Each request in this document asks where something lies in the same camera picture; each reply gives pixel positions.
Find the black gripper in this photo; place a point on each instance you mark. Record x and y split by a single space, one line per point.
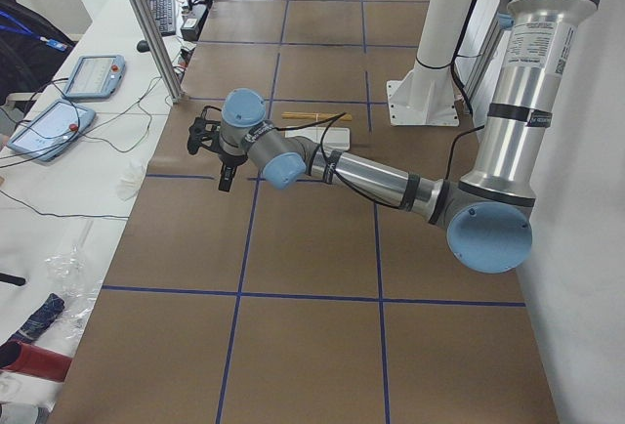
229 160

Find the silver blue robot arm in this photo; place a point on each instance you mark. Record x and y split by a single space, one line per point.
335 214

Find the right wooden rack rod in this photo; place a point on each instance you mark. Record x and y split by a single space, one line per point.
316 117

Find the white towel rack base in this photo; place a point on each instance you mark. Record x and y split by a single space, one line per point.
334 138

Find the crumpled white tissue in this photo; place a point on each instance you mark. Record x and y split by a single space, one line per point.
131 180

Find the brown paper table cover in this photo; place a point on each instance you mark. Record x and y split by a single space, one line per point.
312 304

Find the black computer mouse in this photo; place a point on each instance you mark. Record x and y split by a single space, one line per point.
143 46

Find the far blue teach pendant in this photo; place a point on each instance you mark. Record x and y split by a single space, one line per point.
94 78

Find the blue teach pendant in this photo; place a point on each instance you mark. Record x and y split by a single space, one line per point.
94 78
52 131

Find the black keyboard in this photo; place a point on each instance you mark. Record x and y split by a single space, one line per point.
164 15

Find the clear plastic wrap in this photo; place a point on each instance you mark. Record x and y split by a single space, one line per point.
77 287

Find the near blue teach pendant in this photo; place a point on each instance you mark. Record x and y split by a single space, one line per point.
52 131

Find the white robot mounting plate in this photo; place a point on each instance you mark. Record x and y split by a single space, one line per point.
431 103

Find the dark blue folded cloth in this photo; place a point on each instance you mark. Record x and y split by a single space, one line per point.
39 322

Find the person in black jacket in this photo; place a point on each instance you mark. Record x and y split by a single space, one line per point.
32 49

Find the red cylinder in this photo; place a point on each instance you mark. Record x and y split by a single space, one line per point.
31 360

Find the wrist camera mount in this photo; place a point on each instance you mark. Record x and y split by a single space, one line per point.
204 133

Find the grey aluminium frame post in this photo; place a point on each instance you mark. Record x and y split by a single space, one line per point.
157 49

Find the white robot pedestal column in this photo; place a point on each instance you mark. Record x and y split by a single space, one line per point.
441 34

